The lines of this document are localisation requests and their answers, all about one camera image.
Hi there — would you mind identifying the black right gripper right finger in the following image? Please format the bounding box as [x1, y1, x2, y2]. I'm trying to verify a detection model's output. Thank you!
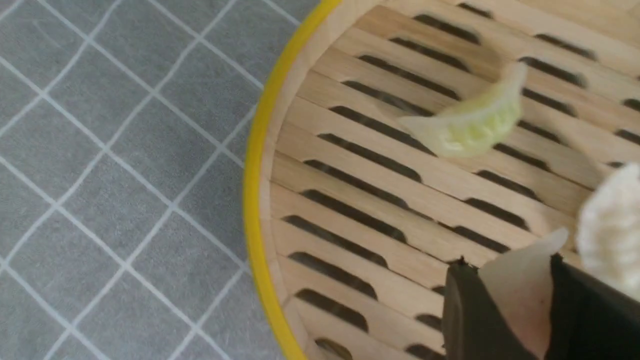
[547, 254, 640, 360]

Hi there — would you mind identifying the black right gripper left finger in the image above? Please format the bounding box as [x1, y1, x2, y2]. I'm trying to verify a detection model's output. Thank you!
[441, 257, 535, 360]

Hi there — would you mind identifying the pink dumpling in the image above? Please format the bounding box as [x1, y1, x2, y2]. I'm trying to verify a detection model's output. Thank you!
[478, 228, 569, 360]

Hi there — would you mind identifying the cream dumpling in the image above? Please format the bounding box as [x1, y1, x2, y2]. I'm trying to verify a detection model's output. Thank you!
[575, 162, 640, 301]

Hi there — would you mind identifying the pale green dumpling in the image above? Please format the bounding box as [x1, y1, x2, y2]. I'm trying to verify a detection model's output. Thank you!
[397, 62, 529, 158]

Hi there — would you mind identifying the bamboo steamer tray yellow rim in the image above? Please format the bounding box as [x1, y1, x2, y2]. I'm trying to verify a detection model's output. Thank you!
[243, 0, 639, 360]

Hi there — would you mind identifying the grey checked tablecloth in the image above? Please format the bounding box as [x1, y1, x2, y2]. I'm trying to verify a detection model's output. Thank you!
[0, 0, 317, 360]

